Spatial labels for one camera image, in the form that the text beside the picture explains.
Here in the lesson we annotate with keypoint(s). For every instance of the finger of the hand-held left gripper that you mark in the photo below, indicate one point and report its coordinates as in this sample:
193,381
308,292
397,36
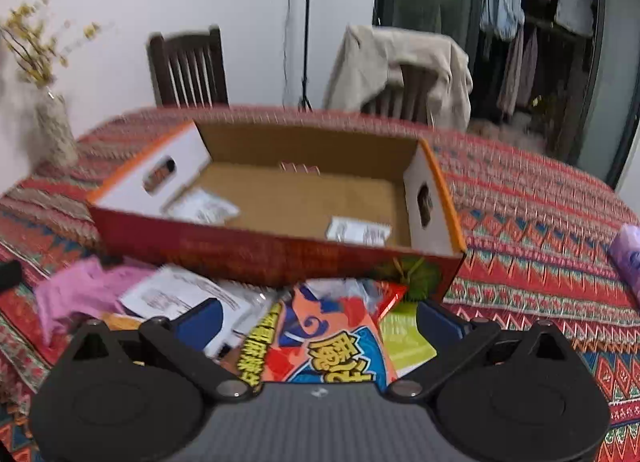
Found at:
10,276

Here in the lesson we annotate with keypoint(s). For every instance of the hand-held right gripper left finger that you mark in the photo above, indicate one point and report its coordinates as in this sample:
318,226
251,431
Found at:
200,324

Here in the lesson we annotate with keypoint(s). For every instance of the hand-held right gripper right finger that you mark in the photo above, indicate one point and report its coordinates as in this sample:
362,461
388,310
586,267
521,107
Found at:
440,324

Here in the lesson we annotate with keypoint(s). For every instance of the yellow-green snack packet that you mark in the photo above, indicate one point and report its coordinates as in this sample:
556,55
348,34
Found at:
405,342

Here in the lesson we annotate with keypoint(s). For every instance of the white printed snack packet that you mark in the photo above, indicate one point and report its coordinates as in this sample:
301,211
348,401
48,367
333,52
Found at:
200,207
170,292
360,231

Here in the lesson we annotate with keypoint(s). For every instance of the pink snack packet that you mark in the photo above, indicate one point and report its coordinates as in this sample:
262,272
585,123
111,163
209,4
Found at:
85,292

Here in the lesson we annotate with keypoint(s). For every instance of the orange cardboard box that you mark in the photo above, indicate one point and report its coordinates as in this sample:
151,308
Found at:
250,257

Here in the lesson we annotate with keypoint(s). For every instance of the orange blue snack packet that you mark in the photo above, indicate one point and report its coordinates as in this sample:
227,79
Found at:
320,327

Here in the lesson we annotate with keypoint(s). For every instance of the red patterned tablecloth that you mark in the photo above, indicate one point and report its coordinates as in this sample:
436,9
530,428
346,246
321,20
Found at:
525,242

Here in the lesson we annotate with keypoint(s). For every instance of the floral ceramic vase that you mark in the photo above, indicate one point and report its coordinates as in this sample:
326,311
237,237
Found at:
55,132

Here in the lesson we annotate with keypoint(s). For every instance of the purple tissue pack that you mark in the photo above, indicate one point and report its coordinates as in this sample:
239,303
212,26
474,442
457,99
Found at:
627,257

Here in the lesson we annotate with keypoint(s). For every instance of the pale fluffy rug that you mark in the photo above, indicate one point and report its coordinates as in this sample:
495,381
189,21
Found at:
505,134

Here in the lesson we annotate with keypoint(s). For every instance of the dark wooden chair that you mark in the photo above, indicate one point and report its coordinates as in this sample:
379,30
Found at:
410,92
187,42

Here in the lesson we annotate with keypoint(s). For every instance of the yellow flower branches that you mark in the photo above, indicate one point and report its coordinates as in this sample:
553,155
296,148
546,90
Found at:
30,42

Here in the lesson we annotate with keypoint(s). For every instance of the long pale hanging garments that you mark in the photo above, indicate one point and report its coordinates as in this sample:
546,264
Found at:
517,72

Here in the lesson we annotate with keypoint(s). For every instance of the beige jacket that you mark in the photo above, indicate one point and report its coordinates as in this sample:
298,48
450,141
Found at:
370,57

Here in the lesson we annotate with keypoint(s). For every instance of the studio light on stand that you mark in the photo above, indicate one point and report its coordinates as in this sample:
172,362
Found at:
306,42

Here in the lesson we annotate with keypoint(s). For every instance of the white hanging garment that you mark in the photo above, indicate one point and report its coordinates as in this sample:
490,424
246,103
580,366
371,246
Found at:
575,2

